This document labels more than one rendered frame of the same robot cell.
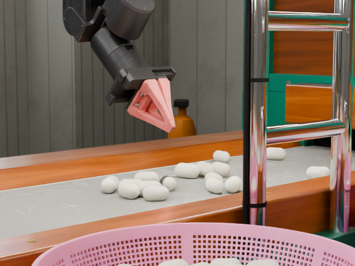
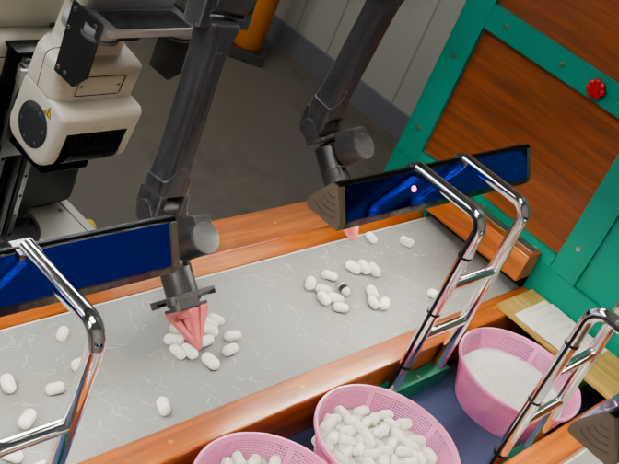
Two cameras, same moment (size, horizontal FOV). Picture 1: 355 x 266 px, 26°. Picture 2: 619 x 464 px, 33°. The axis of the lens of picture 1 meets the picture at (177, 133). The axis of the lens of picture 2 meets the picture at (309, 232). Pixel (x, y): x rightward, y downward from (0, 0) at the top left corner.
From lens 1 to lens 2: 133 cm
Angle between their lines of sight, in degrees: 27
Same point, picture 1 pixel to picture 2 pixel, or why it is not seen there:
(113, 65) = (329, 179)
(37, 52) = not seen: outside the picture
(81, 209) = (298, 315)
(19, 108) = not seen: outside the picture
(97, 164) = (294, 241)
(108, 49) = (329, 165)
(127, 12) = (355, 156)
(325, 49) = not seen: hidden behind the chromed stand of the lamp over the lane
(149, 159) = (325, 235)
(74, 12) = (312, 126)
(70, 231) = (317, 377)
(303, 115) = (435, 210)
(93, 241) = (332, 395)
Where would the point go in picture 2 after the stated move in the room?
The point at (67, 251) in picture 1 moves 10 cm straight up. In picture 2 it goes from (322, 403) to (344, 361)
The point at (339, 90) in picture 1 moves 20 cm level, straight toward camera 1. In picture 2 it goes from (472, 304) to (472, 365)
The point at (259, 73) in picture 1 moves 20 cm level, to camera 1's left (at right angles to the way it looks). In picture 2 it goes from (437, 313) to (333, 284)
